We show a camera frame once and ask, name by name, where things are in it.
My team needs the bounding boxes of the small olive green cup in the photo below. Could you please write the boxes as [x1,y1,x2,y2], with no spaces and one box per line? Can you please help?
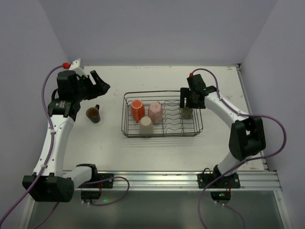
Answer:
[181,107,193,119]

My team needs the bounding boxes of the dark brown ceramic mug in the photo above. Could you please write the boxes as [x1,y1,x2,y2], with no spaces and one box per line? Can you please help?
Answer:
[86,104,101,124]

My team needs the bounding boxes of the orange ceramic mug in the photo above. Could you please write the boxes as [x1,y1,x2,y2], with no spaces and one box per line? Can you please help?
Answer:
[131,100,145,123]

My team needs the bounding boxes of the beige plastic tumbler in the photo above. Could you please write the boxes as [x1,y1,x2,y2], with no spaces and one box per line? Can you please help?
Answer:
[139,116,154,135]

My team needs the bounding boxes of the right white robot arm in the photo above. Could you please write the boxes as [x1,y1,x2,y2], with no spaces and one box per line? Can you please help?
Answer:
[180,73,266,183]

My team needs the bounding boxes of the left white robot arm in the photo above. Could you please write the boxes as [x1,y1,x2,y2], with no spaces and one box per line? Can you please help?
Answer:
[22,70,110,202]

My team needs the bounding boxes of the pink faceted ceramic mug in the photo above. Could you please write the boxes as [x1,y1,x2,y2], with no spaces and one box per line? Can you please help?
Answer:
[148,101,163,124]

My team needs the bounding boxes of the right black controller box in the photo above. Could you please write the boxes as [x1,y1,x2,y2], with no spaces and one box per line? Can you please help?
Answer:
[210,191,231,204]

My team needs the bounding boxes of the black controller box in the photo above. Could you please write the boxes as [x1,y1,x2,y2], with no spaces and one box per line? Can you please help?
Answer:
[81,191,102,202]
[210,191,231,204]

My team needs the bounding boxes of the left black controller box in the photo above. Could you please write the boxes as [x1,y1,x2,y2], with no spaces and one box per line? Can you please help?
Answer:
[81,191,102,202]

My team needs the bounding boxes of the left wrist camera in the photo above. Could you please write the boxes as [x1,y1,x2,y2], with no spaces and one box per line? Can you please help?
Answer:
[69,58,96,85]

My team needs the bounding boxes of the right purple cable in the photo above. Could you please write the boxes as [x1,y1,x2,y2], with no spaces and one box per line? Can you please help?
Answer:
[188,68,287,229]

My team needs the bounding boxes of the purple cable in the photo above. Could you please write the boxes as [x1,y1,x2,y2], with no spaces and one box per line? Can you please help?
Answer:
[188,68,287,229]
[0,62,131,229]

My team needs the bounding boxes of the black wire dish rack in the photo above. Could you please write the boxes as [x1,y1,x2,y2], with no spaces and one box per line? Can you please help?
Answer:
[121,90,204,139]

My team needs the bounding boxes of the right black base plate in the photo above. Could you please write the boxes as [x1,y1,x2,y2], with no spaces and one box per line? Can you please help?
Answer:
[196,168,241,189]

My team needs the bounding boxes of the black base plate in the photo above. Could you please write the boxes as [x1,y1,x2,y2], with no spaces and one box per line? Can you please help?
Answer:
[196,168,241,189]
[78,173,115,189]

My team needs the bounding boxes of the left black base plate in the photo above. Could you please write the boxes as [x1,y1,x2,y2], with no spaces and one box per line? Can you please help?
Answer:
[78,173,115,189]

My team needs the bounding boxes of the aluminium mounting rail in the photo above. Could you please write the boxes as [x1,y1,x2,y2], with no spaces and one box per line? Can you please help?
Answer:
[30,169,282,191]

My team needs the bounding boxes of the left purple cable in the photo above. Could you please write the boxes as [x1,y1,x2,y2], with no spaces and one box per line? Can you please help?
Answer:
[0,62,131,229]

